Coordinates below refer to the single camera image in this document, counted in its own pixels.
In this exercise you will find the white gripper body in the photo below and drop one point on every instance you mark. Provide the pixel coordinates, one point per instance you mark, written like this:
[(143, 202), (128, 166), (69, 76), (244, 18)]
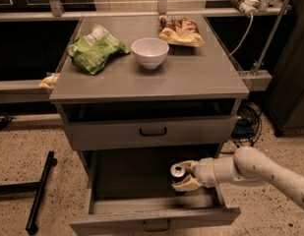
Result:
[(204, 172)]

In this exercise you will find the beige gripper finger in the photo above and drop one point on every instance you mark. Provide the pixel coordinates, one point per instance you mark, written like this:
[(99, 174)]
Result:
[(189, 183), (189, 165)]

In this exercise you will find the blue pepsi can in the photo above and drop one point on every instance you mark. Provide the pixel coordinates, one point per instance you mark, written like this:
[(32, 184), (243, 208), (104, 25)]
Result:
[(177, 172)]

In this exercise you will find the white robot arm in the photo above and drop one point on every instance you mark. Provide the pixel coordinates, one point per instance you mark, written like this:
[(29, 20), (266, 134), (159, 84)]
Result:
[(246, 167)]

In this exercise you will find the grey open middle drawer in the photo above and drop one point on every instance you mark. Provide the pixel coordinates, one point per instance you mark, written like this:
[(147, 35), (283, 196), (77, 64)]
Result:
[(129, 190)]

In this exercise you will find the grey top drawer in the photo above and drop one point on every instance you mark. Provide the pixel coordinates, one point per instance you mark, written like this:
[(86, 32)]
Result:
[(149, 133)]

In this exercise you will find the grey drawer cabinet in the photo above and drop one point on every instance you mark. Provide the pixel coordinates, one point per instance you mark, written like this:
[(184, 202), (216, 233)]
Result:
[(187, 106)]

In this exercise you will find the dark grey side cabinet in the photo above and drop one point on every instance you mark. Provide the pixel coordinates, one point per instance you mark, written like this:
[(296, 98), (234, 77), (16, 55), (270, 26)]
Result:
[(284, 98)]

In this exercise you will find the white bowl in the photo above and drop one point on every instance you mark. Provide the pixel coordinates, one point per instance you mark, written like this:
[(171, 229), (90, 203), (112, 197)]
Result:
[(150, 52)]

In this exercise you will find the brown yellow chip bag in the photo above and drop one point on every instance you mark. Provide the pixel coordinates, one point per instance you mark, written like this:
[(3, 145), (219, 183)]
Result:
[(180, 31)]

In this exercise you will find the green chip bag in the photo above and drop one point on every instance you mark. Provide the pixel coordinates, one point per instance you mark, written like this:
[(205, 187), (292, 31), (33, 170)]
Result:
[(91, 52)]

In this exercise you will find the black metal floor stand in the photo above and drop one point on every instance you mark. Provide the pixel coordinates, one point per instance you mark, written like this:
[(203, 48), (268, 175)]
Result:
[(37, 188)]

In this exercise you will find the yellow snack bag on ledge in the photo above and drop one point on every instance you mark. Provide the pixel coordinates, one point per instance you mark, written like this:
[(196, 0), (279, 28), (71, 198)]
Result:
[(49, 81)]

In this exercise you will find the white power strip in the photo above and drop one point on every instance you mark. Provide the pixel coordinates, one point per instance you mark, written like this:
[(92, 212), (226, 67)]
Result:
[(247, 7)]

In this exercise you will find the grey metal railing frame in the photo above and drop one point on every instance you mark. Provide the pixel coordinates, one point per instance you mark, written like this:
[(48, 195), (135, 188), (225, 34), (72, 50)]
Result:
[(132, 7)]

